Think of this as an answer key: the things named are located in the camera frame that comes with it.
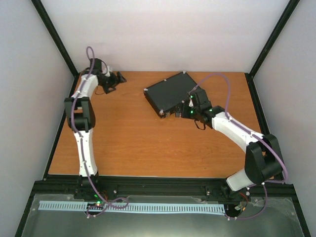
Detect black poker set case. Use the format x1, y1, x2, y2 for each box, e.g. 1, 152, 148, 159
144, 72, 197, 119

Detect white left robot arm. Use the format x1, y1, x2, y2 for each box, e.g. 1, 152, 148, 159
64, 58, 126, 199

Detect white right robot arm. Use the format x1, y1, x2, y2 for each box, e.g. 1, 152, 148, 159
181, 89, 287, 199

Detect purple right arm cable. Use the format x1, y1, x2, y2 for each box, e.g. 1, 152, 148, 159
194, 73, 289, 221

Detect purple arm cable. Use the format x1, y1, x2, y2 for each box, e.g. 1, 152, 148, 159
194, 73, 289, 221
71, 46, 129, 218

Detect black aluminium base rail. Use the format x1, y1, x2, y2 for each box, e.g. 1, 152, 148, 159
31, 175, 298, 204

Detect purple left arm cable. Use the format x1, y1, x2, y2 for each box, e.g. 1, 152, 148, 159
71, 46, 129, 218

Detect light blue cable duct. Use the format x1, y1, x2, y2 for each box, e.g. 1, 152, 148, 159
38, 200, 225, 215

